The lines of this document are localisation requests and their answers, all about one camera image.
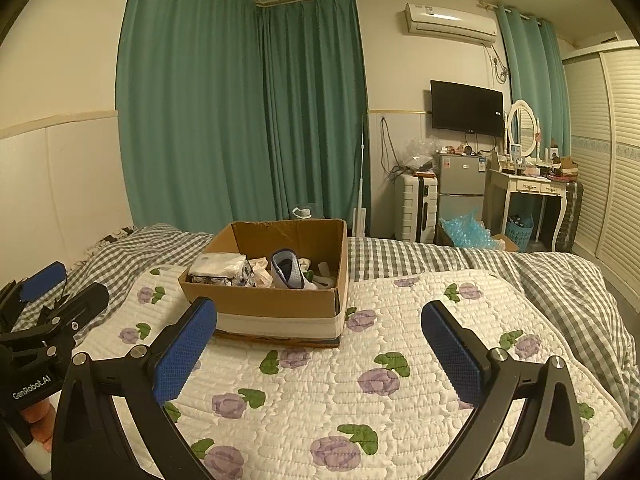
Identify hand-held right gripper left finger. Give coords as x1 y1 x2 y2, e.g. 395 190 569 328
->
50 296 219 480

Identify white suitcase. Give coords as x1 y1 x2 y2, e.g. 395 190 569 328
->
394 172 440 243

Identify white air conditioner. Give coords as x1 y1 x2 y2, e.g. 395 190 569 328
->
404 2 498 46

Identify white pole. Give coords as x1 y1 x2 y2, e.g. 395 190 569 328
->
360 115 371 238

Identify small grey fridge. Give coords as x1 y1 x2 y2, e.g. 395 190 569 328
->
437 152 487 233

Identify teal curtain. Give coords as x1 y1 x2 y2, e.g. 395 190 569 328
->
116 0 273 233
257 0 371 223
497 5 571 153

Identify black television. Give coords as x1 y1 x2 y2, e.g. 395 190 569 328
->
430 80 505 137

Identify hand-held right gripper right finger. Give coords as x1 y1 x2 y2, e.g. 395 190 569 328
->
420 300 586 480

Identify white plastic bag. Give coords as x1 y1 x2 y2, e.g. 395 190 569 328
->
247 257 276 288

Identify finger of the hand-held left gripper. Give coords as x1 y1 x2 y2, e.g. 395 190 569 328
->
0 261 68 333
37 282 110 343

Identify person's left hand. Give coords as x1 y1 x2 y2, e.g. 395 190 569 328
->
20 394 57 450

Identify dark patterned cloth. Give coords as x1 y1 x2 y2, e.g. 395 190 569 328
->
85 226 136 258

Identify dark suitcase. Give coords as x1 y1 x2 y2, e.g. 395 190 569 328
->
552 180 584 253

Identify white dressing table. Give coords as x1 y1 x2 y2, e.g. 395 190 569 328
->
482 167 571 251

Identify white slatted wardrobe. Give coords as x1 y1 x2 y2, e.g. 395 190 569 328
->
561 40 640 281

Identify green white cloth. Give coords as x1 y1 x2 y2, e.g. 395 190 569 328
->
300 256 327 287

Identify oval white mirror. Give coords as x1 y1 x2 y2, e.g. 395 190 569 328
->
506 100 541 161

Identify clear plastic bag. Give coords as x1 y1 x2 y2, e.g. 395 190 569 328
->
402 136 440 171

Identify blue bubble wrap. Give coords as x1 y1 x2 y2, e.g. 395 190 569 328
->
439 210 501 250

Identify black wall cables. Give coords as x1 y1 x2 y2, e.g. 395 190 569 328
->
380 117 401 178

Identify floral quilt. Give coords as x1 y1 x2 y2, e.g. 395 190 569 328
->
107 265 633 480

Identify blue basket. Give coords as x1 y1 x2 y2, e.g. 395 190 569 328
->
505 215 536 253

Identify tissue pack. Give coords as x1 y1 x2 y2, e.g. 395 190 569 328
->
186 253 256 288

